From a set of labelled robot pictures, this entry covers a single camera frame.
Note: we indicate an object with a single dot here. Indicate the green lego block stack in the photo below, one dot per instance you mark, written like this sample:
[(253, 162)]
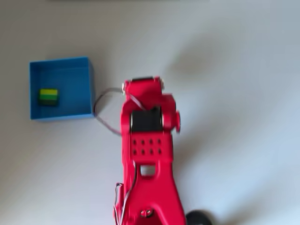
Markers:
[(48, 97)]

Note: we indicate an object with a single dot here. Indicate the red robot arm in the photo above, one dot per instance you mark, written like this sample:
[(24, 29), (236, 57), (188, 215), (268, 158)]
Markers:
[(150, 187)]

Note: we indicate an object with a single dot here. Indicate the black lamp stand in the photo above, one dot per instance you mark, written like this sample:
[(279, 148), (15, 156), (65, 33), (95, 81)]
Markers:
[(199, 218)]

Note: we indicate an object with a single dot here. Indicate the blue plastic bin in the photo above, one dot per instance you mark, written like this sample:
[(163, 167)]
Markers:
[(61, 75)]

